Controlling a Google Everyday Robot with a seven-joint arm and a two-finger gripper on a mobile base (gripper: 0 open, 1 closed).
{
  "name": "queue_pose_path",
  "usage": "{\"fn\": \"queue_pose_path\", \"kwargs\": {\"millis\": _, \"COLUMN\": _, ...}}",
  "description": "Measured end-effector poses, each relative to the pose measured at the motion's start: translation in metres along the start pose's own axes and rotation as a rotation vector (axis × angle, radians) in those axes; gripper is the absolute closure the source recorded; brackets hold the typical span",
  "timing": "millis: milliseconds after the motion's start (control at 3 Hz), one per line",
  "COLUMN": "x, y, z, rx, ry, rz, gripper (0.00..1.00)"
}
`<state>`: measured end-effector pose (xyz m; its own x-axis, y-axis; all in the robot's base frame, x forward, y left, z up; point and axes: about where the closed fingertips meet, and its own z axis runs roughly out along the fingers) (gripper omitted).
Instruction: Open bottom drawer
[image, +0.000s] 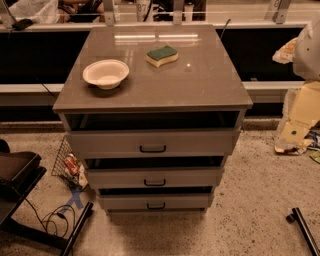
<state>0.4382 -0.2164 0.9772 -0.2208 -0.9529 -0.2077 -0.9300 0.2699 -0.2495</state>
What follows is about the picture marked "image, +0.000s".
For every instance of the green yellow sponge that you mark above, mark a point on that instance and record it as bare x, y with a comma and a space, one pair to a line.
161, 56

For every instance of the white plastic bag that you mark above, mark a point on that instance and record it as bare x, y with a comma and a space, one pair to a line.
39, 11

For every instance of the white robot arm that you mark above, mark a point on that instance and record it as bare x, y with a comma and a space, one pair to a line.
306, 62

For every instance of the black stand base left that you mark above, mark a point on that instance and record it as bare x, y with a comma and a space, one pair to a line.
19, 173

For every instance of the grey drawer cabinet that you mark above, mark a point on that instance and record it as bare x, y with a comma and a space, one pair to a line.
200, 90

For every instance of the blue snack bag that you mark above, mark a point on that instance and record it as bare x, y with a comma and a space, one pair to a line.
314, 137

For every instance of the black device on ledge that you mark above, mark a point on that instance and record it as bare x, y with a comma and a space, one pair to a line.
22, 24

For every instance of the black stand leg right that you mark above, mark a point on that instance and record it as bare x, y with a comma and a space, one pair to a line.
296, 216

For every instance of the grey drawer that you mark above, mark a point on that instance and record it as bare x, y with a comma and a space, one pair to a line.
152, 178
143, 143
155, 202

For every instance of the green packet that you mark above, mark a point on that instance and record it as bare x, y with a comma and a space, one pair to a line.
315, 155

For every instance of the red soda can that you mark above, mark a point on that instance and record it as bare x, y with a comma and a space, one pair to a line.
71, 164

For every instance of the white paper bowl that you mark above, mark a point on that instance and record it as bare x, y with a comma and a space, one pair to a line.
106, 74

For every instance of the blue tape cross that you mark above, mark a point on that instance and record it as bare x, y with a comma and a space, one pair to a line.
75, 199

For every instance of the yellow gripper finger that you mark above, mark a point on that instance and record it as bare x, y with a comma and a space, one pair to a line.
293, 132
306, 106

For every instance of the crumpled snack wrapper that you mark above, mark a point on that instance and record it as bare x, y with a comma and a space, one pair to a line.
284, 147

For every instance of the seated person behind glass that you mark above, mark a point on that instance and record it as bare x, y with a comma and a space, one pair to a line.
80, 11

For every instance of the wire mesh basket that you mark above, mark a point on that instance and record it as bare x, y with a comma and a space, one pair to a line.
78, 181

